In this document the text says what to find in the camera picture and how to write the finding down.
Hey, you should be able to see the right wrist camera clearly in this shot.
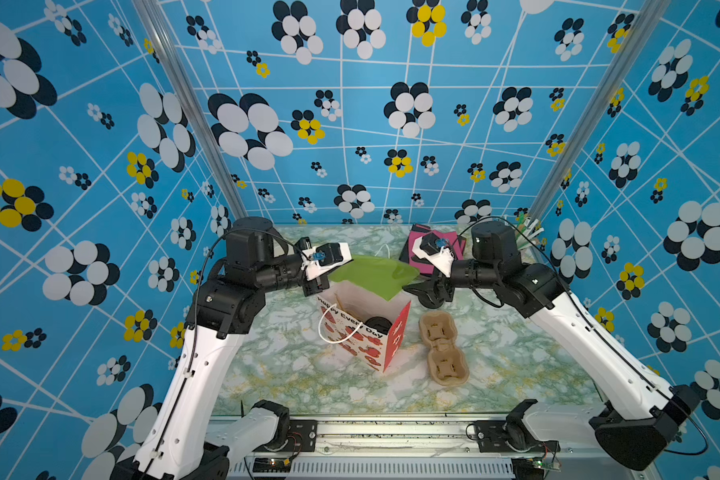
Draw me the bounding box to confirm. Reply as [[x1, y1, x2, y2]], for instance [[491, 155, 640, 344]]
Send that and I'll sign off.
[[409, 231, 466, 278]]

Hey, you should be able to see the red white paper bag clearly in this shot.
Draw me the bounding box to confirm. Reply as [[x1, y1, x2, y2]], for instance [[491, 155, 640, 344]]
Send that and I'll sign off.
[[316, 281, 411, 372]]

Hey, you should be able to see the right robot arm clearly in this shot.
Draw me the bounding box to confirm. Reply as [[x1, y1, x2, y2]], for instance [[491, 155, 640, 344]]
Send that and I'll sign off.
[[404, 217, 700, 471]]

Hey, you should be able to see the brown pulp cup carrier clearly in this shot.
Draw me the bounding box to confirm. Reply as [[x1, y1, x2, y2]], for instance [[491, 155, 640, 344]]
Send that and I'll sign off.
[[419, 311, 470, 387]]

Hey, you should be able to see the black cup lid stack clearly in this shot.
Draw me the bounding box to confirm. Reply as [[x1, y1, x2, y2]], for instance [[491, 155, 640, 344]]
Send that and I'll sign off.
[[418, 286, 453, 310]]

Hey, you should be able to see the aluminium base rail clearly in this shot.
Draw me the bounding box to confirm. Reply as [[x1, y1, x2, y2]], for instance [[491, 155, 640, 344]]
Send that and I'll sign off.
[[203, 414, 655, 479]]

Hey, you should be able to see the pink straw holder cup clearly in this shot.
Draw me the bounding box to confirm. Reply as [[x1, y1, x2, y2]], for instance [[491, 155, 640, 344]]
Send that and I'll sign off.
[[516, 215, 544, 247]]

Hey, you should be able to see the green paper napkin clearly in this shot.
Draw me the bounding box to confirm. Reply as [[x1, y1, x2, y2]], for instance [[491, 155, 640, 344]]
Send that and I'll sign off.
[[329, 256, 420, 301]]

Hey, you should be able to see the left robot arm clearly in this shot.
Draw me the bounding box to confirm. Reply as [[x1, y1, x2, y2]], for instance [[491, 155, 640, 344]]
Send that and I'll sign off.
[[110, 217, 328, 479]]

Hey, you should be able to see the colourful napkin stack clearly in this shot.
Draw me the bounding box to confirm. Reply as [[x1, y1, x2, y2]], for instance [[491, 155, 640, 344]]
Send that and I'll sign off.
[[398, 224, 466, 277]]

